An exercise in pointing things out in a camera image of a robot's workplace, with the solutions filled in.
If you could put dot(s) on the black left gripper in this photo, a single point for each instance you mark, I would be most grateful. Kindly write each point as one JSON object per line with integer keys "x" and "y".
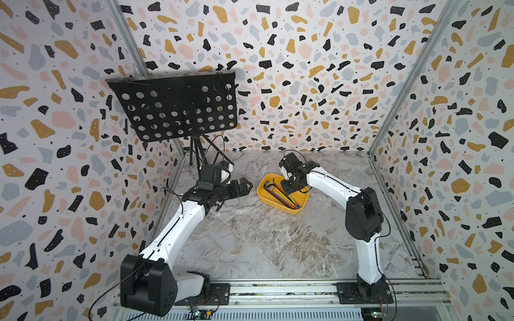
{"x": 235, "y": 192}

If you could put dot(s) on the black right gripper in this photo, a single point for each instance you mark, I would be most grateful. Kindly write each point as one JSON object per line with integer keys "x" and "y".
{"x": 284, "y": 189}

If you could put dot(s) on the long black hex key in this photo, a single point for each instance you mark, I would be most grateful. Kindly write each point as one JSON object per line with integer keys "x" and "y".
{"x": 280, "y": 196}

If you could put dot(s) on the red hex key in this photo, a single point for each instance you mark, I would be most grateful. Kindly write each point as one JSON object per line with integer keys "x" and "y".
{"x": 281, "y": 198}

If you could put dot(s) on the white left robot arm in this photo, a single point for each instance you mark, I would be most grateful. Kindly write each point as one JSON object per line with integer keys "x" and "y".
{"x": 148, "y": 284}

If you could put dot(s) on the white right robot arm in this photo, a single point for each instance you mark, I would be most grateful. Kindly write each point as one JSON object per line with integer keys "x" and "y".
{"x": 363, "y": 217}

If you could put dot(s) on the yellow plastic storage box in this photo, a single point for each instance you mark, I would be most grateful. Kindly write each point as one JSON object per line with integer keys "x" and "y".
{"x": 271, "y": 201}

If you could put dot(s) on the black perforated music stand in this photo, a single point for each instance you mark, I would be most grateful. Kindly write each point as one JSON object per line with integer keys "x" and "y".
{"x": 161, "y": 107}

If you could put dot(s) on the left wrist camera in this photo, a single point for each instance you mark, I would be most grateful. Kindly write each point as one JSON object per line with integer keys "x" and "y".
{"x": 212, "y": 176}

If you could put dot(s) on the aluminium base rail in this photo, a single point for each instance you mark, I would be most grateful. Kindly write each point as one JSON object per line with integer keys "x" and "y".
{"x": 309, "y": 299}

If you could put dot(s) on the aluminium corner post left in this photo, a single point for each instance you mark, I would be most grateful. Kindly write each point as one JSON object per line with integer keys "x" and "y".
{"x": 115, "y": 11}

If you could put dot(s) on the aluminium corner post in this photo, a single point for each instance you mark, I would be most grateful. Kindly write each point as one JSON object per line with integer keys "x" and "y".
{"x": 450, "y": 8}
{"x": 115, "y": 11}

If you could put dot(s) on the aluminium corner post right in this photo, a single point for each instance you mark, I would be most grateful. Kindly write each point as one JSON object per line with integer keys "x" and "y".
{"x": 450, "y": 8}

